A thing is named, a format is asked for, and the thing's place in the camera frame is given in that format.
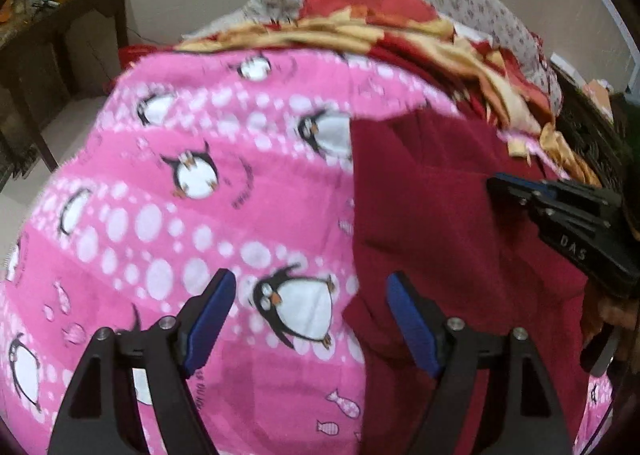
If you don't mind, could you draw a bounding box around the red and yellow blanket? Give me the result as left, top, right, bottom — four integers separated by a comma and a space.
175, 5, 601, 186

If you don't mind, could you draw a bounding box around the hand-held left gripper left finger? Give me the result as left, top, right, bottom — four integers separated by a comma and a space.
47, 269, 237, 455

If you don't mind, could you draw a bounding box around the dark wooden table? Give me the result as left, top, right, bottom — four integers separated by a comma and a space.
0, 0, 128, 186

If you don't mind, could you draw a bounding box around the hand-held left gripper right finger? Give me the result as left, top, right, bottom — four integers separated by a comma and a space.
387, 272, 573, 455

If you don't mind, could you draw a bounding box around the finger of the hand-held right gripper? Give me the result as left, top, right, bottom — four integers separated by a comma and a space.
487, 174, 623, 226

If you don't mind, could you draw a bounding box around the maroon garment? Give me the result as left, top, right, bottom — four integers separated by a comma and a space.
342, 107, 593, 455

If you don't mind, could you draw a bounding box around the pink penguin print blanket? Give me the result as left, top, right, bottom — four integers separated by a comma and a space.
0, 47, 616, 455

